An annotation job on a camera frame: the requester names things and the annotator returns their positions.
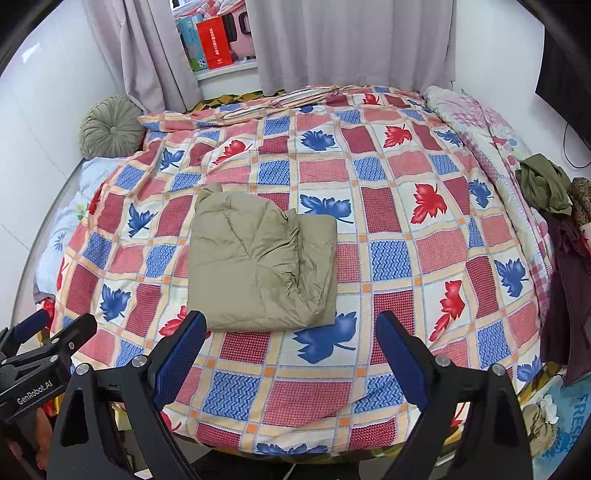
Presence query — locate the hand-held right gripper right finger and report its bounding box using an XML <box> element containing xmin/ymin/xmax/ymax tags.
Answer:
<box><xmin>375</xmin><ymin>311</ymin><xmax>534</xmax><ymax>480</ymax></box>

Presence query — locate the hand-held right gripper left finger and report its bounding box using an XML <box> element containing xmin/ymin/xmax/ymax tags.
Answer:
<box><xmin>46</xmin><ymin>310</ymin><xmax>208</xmax><ymax>480</ymax></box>

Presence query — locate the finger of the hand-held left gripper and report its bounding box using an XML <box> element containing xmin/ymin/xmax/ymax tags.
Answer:
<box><xmin>0</xmin><ymin>308</ymin><xmax>51</xmax><ymax>347</ymax></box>
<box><xmin>14</xmin><ymin>314</ymin><xmax>98</xmax><ymax>370</ymax></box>

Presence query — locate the khaki puffer jacket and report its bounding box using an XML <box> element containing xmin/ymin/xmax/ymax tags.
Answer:
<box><xmin>187</xmin><ymin>182</ymin><xmax>338</xmax><ymax>332</ymax></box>

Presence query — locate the leaf print checked blanket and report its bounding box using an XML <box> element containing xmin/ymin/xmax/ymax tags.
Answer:
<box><xmin>51</xmin><ymin>84</ymin><xmax>555</xmax><ymax>457</ymax></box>

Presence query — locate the light blue floral sheet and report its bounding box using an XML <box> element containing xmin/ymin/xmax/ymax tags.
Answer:
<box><xmin>32</xmin><ymin>157</ymin><xmax>121</xmax><ymax>301</ymax></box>

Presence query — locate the white crumpled tissue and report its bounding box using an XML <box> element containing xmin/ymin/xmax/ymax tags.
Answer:
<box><xmin>536</xmin><ymin>397</ymin><xmax>560</xmax><ymax>425</ymax></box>

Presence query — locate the maroon garment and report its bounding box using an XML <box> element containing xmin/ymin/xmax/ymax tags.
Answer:
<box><xmin>540</xmin><ymin>212</ymin><xmax>591</xmax><ymax>386</ymax></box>

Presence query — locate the blue printed bag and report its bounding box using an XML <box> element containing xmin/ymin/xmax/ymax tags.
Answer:
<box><xmin>517</xmin><ymin>364</ymin><xmax>591</xmax><ymax>472</ymax></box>

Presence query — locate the round green cushion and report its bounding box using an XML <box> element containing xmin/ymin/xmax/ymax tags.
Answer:
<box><xmin>79</xmin><ymin>95</ymin><xmax>147</xmax><ymax>161</ymax></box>

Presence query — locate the olive green garment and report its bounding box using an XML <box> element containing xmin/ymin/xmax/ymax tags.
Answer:
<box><xmin>515</xmin><ymin>154</ymin><xmax>573</xmax><ymax>215</ymax></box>

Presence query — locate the brown patterned cloth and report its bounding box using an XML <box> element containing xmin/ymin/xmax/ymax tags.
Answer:
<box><xmin>568</xmin><ymin>176</ymin><xmax>591</xmax><ymax>232</ymax></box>

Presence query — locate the pink patterned quilt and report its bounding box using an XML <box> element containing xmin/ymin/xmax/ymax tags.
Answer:
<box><xmin>422</xmin><ymin>85</ymin><xmax>555</xmax><ymax>296</ymax></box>

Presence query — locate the striped pillow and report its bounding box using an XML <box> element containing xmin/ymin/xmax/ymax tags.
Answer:
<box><xmin>217</xmin><ymin>85</ymin><xmax>375</xmax><ymax>123</ymax></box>

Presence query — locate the grey curtain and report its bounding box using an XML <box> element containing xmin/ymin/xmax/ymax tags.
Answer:
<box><xmin>83</xmin><ymin>0</ymin><xmax>204</xmax><ymax>114</ymax></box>
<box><xmin>245</xmin><ymin>0</ymin><xmax>458</xmax><ymax>95</ymax></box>

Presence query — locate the blue printed box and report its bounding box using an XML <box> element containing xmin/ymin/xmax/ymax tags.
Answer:
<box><xmin>178</xmin><ymin>15</ymin><xmax>208</xmax><ymax>72</ymax></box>

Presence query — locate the red box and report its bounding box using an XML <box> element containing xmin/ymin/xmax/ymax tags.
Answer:
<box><xmin>196</xmin><ymin>16</ymin><xmax>236</xmax><ymax>71</ymax></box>

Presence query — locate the black screen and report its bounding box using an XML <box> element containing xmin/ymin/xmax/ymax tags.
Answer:
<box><xmin>536</xmin><ymin>28</ymin><xmax>591</xmax><ymax>148</ymax></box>

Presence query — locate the pink suitcase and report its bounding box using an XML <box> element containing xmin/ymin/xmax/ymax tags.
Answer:
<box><xmin>222</xmin><ymin>9</ymin><xmax>257</xmax><ymax>61</ymax></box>

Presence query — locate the black cable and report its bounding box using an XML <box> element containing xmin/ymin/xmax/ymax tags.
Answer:
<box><xmin>561</xmin><ymin>127</ymin><xmax>591</xmax><ymax>169</ymax></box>

